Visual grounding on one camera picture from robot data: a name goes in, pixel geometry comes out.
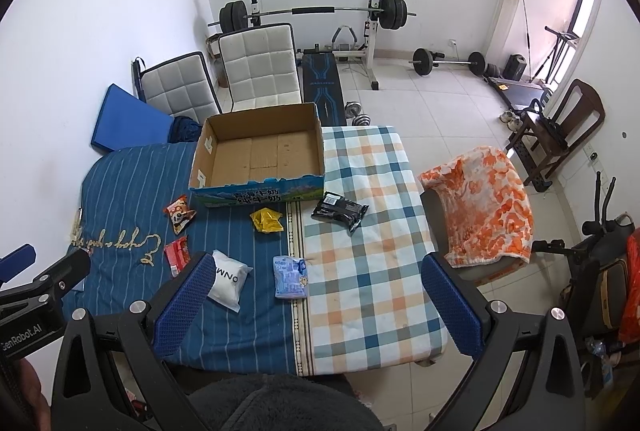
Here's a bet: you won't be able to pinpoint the white pillow packet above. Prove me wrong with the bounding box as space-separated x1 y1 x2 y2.
207 250 253 313

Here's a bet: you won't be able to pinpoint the red snack packet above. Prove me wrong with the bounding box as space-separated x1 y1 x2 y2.
164 236 191 277

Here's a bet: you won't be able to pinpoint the orange dog snack packet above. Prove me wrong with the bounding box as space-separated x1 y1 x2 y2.
164 195 196 235

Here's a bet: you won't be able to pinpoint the light blue snack packet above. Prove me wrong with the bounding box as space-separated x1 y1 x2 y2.
272 255 308 300

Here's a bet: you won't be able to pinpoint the yellow snack packet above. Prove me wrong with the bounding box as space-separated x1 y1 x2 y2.
250 208 284 234

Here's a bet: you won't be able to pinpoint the black snack packet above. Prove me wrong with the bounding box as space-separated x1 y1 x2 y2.
311 191 369 234

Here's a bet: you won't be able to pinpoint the left hand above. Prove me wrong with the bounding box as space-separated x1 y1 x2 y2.
18 359 51 431

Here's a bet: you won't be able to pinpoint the plaid checkered tablecloth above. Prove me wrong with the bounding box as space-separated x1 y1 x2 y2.
286 125 448 376

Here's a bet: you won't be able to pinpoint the orange white floral blanket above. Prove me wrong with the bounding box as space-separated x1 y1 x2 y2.
419 146 534 269

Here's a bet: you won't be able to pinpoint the blue striped cloth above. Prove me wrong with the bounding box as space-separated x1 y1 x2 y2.
63 143 302 375

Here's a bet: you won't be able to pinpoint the black exercise bike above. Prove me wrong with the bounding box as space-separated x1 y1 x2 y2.
532 173 636 399

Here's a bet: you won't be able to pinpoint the grey chair under blanket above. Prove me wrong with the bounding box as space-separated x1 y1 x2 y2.
420 189 525 286

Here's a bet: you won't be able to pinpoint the dark blue knitted fabric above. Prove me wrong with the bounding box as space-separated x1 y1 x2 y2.
167 116 202 144

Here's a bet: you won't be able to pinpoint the open cardboard box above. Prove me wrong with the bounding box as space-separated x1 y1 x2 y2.
189 102 324 208

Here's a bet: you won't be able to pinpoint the blue foam mat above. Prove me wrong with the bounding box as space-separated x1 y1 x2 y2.
91 84 172 152

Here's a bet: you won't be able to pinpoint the black treadmill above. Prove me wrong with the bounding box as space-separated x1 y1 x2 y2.
484 27 580 111

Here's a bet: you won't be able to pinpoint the chrome dumbbells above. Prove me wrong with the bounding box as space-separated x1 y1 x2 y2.
344 100 371 126

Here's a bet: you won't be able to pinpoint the dark wooden chair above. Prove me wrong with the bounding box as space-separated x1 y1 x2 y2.
506 79 605 192

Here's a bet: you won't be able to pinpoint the floor barbell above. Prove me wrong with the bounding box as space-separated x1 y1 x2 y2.
409 47 487 76

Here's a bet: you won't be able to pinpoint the right white quilted chair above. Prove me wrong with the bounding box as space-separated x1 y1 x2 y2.
219 22 303 111

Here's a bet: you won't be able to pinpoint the black blue bench pad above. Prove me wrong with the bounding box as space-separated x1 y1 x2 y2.
300 52 346 126

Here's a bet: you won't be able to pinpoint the white weight bench rack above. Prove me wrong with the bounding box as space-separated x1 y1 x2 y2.
250 0 380 91

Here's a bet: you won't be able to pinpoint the barbell on rack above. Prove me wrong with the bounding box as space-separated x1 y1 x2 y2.
208 0 416 33

